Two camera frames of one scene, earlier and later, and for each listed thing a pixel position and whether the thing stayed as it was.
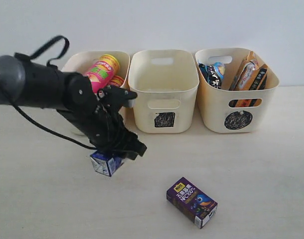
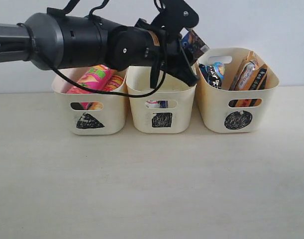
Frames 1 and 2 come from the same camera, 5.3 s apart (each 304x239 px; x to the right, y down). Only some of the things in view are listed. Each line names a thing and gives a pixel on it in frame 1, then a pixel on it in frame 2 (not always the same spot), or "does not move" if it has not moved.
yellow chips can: (117, 80) does not move
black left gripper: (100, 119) → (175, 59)
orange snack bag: (249, 75) does not move
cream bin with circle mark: (226, 110) does not move
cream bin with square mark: (166, 81) does not move
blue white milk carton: (105, 163) → (156, 103)
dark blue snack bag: (214, 73) does not move
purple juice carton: (195, 203) → (194, 45)
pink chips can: (101, 74) does not move
